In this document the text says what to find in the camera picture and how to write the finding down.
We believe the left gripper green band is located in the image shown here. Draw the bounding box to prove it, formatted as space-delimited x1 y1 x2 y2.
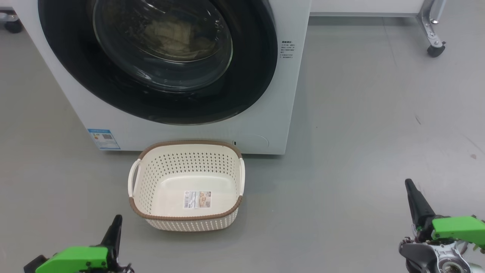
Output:
35 214 133 273

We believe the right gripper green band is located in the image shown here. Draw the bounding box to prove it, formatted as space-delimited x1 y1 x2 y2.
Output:
404 179 485 251

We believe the cream bear-print garment blue trim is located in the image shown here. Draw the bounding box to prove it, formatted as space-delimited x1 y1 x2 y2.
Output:
140 19 207 61

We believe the black round glass washer door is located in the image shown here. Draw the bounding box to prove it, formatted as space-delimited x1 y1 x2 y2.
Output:
38 0 279 126

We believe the cream perforated basket brown rim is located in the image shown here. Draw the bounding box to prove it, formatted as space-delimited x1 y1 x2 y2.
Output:
128 140 246 232

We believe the basket product label sticker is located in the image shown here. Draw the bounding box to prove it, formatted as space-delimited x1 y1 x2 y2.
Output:
183 190 212 209

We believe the white front-load washing machine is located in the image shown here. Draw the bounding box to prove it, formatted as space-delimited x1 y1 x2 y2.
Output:
11 0 312 155

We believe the blue energy label sticker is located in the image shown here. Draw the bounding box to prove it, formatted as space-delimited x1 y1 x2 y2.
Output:
87 128 121 151

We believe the metal leg with caster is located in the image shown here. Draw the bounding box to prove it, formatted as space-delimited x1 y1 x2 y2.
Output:
417 0 446 58
0 11 24 34

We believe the black text instruction label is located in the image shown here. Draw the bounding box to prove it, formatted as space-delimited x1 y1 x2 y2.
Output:
280 40 296 59

